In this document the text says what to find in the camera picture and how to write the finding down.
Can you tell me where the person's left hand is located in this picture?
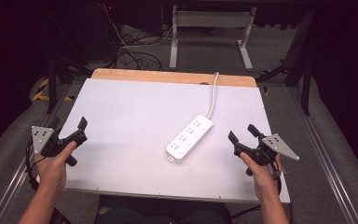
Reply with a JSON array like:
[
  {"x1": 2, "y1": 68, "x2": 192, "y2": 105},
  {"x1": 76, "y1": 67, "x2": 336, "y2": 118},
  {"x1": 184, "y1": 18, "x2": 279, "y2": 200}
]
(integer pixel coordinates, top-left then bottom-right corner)
[{"x1": 33, "y1": 140, "x2": 78, "y2": 194}]

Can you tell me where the white board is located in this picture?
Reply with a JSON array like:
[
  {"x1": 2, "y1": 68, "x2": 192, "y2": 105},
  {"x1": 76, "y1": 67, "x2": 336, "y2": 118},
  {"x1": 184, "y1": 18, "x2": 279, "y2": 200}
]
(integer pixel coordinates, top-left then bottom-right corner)
[{"x1": 35, "y1": 77, "x2": 292, "y2": 204}]

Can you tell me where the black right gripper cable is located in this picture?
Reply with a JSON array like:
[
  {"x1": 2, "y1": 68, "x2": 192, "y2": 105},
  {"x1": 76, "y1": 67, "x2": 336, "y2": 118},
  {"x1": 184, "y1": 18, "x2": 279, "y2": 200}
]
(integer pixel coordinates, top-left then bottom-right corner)
[{"x1": 229, "y1": 178, "x2": 283, "y2": 220}]

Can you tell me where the yellow black hazard tape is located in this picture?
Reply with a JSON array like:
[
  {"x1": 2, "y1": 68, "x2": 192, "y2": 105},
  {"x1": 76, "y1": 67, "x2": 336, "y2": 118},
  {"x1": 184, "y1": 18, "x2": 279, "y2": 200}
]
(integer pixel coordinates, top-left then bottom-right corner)
[{"x1": 31, "y1": 77, "x2": 76, "y2": 103}]

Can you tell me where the white metal desk frame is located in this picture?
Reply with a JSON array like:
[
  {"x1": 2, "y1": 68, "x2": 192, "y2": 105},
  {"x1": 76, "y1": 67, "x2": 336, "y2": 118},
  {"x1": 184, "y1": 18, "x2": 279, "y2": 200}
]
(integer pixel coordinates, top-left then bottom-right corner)
[{"x1": 168, "y1": 4, "x2": 258, "y2": 72}]

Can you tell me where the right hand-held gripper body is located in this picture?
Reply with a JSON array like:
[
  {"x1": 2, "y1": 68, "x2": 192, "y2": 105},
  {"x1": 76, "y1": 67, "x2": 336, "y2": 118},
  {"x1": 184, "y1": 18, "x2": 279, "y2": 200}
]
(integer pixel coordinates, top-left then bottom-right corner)
[{"x1": 233, "y1": 133, "x2": 300, "y2": 181}]

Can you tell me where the aluminium rail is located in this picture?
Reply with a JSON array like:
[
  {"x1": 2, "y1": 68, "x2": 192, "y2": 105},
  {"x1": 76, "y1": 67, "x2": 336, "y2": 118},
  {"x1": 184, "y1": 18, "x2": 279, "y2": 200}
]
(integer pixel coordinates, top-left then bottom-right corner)
[
  {"x1": 288, "y1": 86, "x2": 358, "y2": 224},
  {"x1": 0, "y1": 83, "x2": 76, "y2": 224}
]

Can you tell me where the white power strip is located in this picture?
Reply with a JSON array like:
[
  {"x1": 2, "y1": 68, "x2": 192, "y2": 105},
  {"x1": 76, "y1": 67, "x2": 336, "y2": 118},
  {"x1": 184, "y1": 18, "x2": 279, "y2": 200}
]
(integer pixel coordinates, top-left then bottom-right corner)
[{"x1": 165, "y1": 114, "x2": 215, "y2": 163}]

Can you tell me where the white power strip cable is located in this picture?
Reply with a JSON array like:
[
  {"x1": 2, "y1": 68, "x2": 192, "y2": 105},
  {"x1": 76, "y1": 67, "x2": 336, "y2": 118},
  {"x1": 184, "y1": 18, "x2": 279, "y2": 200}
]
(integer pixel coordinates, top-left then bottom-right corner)
[{"x1": 206, "y1": 72, "x2": 220, "y2": 120}]

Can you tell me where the person's right hand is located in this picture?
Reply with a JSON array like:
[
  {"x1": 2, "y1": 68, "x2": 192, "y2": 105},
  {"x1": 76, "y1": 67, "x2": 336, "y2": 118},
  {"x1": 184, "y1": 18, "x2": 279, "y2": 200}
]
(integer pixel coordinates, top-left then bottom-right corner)
[{"x1": 239, "y1": 151, "x2": 283, "y2": 202}]

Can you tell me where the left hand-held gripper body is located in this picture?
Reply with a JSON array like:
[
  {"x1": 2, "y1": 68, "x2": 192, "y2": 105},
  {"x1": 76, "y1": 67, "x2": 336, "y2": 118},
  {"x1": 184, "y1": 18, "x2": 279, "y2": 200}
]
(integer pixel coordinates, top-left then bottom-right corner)
[{"x1": 31, "y1": 125, "x2": 89, "y2": 167}]

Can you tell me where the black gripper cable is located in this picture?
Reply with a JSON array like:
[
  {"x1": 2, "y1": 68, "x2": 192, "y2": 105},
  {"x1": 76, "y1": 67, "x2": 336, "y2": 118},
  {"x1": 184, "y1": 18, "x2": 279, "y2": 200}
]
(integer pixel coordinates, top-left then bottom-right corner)
[
  {"x1": 24, "y1": 139, "x2": 42, "y2": 192},
  {"x1": 229, "y1": 178, "x2": 283, "y2": 220}
]

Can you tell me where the black metal stand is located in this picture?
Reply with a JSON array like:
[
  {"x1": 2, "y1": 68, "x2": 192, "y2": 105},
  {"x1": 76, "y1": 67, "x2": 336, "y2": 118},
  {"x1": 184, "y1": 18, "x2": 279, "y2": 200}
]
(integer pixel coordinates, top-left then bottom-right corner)
[
  {"x1": 255, "y1": 8, "x2": 317, "y2": 117},
  {"x1": 42, "y1": 55, "x2": 91, "y2": 115}
]

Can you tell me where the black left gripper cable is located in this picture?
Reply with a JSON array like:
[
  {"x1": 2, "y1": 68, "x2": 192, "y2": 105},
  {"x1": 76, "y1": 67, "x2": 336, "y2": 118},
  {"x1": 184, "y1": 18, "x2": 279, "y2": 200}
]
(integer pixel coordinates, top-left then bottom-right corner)
[{"x1": 24, "y1": 139, "x2": 42, "y2": 192}]

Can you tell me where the bundle of black floor cables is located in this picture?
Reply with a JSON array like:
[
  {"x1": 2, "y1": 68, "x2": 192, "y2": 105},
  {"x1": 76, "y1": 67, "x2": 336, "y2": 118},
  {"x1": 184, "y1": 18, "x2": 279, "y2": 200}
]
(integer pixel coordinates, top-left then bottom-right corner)
[{"x1": 101, "y1": 3, "x2": 175, "y2": 72}]

